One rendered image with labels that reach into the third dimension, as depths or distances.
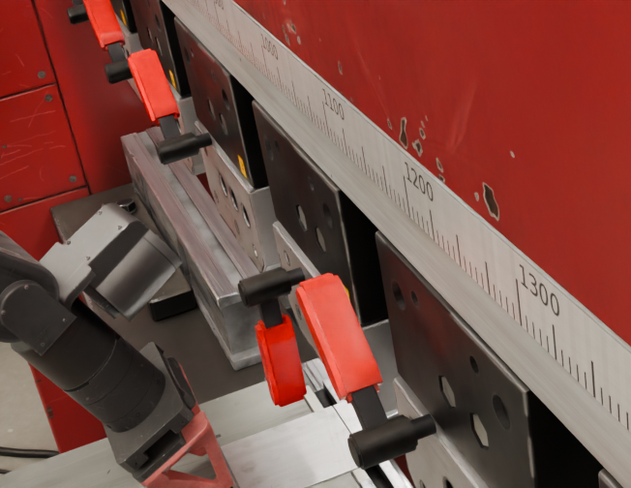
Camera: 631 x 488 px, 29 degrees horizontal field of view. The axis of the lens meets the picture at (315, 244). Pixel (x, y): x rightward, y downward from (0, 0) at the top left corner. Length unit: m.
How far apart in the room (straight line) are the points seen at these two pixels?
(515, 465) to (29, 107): 1.32
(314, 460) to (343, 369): 0.41
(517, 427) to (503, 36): 0.17
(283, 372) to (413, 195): 0.28
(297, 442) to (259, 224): 0.23
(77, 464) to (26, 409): 1.93
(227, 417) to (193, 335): 0.36
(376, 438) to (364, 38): 0.19
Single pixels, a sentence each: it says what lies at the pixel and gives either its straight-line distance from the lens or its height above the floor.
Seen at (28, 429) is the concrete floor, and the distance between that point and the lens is 2.91.
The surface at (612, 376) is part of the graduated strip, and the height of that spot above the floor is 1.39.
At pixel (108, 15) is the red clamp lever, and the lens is 1.13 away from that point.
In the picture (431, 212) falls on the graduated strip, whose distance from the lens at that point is 0.50.
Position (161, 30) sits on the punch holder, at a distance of 1.01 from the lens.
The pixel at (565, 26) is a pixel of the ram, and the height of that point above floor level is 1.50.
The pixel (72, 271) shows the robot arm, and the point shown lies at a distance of 0.86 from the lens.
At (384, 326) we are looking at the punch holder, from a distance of 0.67.
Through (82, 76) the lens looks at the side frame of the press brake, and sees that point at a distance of 1.74.
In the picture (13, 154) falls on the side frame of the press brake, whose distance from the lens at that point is 1.76.
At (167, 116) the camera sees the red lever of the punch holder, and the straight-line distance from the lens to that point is 0.93.
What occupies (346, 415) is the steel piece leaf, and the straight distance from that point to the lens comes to 1.02.
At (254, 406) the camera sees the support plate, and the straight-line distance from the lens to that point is 1.06.
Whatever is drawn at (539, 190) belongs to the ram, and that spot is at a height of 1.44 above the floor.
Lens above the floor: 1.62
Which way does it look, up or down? 29 degrees down
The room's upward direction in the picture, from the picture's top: 11 degrees counter-clockwise
